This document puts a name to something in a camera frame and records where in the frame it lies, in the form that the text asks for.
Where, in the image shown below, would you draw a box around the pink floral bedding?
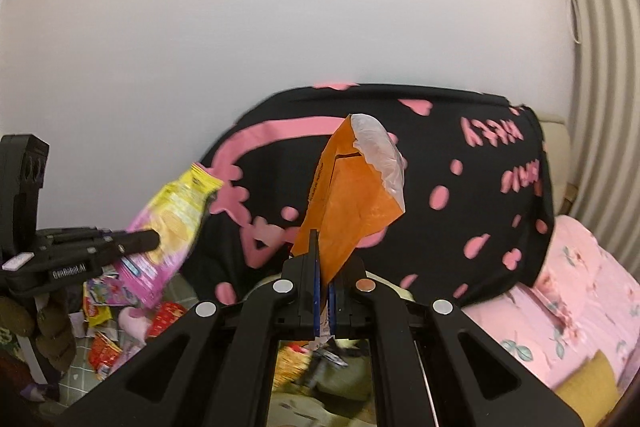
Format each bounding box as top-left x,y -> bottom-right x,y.
460,214 -> 640,408

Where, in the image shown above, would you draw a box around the colourful cartoon snack packet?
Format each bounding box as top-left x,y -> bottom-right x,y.
84,273 -> 132,308

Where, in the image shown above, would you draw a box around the cream headboard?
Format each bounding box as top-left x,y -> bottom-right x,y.
539,109 -> 581,218

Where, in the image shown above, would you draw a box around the yellow pillow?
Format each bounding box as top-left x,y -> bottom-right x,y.
552,349 -> 627,427

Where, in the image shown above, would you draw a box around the red patterned snack packet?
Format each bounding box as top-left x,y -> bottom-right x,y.
149,301 -> 190,339

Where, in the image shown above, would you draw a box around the beige pleated curtain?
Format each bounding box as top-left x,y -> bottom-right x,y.
560,0 -> 640,288

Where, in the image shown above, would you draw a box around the black blanket with pink print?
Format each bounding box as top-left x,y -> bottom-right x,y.
185,82 -> 556,308

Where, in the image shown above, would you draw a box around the red and orange snack packet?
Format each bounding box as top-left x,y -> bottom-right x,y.
89,332 -> 124,381

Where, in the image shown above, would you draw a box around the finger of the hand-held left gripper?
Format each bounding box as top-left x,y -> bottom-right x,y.
37,227 -> 161,267

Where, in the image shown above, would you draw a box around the yellow packet with red label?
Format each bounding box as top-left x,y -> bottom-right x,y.
82,301 -> 115,329

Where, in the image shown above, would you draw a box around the orange snack bag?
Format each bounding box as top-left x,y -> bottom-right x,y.
290,113 -> 407,350

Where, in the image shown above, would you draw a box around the yellow and pink snack packet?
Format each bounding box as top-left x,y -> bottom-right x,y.
120,163 -> 224,310

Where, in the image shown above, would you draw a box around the yellow plastic trash bag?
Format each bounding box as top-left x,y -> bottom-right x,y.
267,276 -> 413,427

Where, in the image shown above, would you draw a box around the person's left hand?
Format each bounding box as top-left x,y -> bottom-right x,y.
0,296 -> 77,359

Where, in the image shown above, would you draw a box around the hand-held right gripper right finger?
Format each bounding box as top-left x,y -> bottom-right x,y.
327,257 -> 586,427

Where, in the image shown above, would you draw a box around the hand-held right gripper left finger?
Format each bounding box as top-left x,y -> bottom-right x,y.
50,229 -> 323,427

